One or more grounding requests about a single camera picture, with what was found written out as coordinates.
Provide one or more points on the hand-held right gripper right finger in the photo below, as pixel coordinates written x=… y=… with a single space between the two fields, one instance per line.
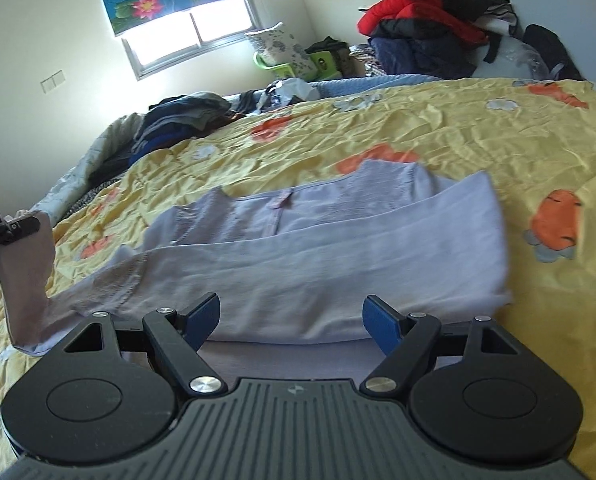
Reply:
x=380 y=322

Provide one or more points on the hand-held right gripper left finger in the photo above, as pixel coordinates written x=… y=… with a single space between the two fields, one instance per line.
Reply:
x=203 y=317

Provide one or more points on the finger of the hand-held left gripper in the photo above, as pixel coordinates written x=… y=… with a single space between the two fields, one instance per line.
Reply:
x=20 y=227

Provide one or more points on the lavender knit sweater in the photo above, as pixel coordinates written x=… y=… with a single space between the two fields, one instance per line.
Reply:
x=328 y=260

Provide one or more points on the pile of dark folded clothes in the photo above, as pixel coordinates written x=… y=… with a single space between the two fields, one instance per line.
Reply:
x=183 y=120

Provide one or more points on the pile of red dark clothes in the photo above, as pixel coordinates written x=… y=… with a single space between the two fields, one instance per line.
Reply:
x=418 y=7

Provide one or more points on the white quilt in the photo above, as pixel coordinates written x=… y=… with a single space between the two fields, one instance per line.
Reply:
x=88 y=170

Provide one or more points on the yellow printed blanket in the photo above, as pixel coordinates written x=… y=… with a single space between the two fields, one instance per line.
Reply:
x=478 y=125

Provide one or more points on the blue knit blanket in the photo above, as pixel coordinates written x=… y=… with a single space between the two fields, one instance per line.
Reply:
x=378 y=84

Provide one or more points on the white plastic bag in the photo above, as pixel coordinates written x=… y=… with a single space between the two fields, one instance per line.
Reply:
x=293 y=91

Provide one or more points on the window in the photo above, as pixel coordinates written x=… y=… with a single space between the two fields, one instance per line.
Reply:
x=193 y=35

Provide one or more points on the checked cloth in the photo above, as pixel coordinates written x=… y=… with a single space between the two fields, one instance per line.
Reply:
x=365 y=57

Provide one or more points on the green plastic chair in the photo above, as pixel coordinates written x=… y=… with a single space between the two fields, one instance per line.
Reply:
x=325 y=62

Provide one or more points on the navy jacket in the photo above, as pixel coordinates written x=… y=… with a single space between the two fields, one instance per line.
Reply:
x=418 y=52

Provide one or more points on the floral pillow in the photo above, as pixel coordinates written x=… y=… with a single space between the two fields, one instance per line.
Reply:
x=280 y=47

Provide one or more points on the black cloth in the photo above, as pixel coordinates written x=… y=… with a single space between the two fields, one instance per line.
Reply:
x=328 y=45

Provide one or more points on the clear plastic bag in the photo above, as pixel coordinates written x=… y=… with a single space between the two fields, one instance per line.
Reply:
x=513 y=60

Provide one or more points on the black bag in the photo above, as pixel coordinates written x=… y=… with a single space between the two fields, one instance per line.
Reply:
x=548 y=52

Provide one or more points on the white wall switch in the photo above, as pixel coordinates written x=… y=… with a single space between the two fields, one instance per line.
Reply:
x=53 y=81

